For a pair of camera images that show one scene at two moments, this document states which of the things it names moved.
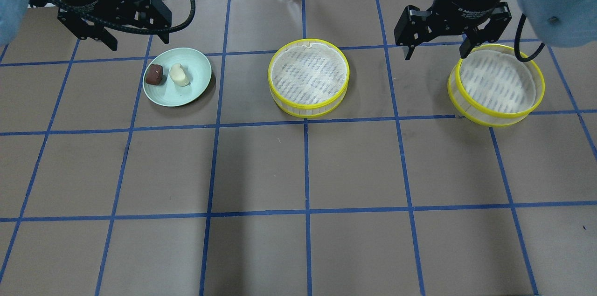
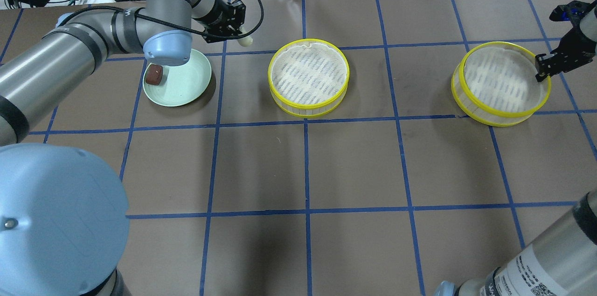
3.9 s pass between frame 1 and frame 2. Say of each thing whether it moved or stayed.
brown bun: stayed
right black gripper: moved
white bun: moved
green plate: stayed
